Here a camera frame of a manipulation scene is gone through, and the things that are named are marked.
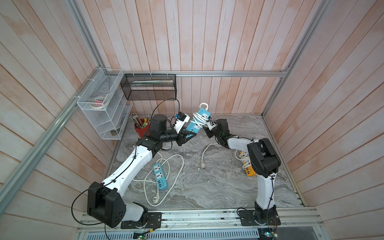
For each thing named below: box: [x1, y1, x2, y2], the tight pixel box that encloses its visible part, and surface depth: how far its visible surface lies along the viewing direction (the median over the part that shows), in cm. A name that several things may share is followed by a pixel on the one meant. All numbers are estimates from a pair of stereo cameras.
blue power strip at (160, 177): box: [152, 163, 168, 191], surface depth 87 cm
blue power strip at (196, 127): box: [186, 107, 211, 138], surface depth 69 cm
